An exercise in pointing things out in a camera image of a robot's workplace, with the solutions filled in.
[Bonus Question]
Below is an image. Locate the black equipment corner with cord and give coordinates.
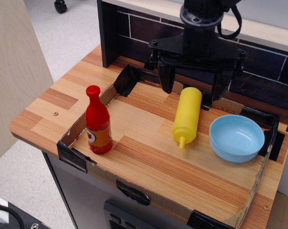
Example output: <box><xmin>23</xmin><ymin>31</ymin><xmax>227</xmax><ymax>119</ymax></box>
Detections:
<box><xmin>0</xmin><ymin>205</ymin><xmax>50</xmax><ymax>229</ymax></box>

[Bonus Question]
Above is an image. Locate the red hot sauce bottle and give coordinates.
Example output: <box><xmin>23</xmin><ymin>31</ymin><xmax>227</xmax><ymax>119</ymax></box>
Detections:
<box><xmin>85</xmin><ymin>85</ymin><xmax>113</xmax><ymax>154</ymax></box>

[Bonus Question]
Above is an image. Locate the taped cardboard fence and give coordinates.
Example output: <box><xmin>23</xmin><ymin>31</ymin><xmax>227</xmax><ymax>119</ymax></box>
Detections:
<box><xmin>57</xmin><ymin>65</ymin><xmax>285</xmax><ymax>229</ymax></box>

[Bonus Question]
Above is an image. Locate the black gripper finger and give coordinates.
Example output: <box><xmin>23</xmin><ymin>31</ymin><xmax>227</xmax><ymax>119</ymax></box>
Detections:
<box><xmin>158</xmin><ymin>63</ymin><xmax>176</xmax><ymax>94</ymax></box>
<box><xmin>212</xmin><ymin>70</ymin><xmax>234</xmax><ymax>101</ymax></box>

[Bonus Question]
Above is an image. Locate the yellow mustard squeeze bottle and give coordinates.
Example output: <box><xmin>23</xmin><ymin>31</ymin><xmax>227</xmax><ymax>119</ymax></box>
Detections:
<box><xmin>172</xmin><ymin>87</ymin><xmax>203</xmax><ymax>149</ymax></box>

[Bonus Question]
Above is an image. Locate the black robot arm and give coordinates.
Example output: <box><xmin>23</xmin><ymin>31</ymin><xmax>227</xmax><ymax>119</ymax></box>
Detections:
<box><xmin>147</xmin><ymin>0</ymin><xmax>249</xmax><ymax>101</ymax></box>

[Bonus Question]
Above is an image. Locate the light wooden board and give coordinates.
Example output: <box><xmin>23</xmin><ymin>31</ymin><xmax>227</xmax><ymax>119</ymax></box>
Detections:
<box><xmin>0</xmin><ymin>0</ymin><xmax>53</xmax><ymax>158</ymax></box>

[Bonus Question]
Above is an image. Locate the black chair caster wheel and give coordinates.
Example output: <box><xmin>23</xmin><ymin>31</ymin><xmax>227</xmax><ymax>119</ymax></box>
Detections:
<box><xmin>54</xmin><ymin>0</ymin><xmax>67</xmax><ymax>14</ymax></box>

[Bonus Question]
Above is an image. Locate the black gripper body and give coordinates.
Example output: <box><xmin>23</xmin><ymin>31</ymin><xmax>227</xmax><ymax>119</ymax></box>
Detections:
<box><xmin>144</xmin><ymin>29</ymin><xmax>249</xmax><ymax>77</ymax></box>

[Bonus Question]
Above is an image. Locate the black cable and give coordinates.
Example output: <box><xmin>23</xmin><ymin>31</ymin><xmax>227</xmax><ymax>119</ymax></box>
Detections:
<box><xmin>216</xmin><ymin>5</ymin><xmax>243</xmax><ymax>40</ymax></box>

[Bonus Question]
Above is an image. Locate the dark tile backsplash panel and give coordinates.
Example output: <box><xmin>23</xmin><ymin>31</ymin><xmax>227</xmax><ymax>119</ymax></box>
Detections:
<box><xmin>97</xmin><ymin>0</ymin><xmax>288</xmax><ymax>131</ymax></box>

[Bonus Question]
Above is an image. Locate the light blue bowl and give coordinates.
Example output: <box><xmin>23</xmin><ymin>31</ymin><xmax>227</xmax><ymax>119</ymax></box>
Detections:
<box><xmin>209</xmin><ymin>114</ymin><xmax>265</xmax><ymax>163</ymax></box>

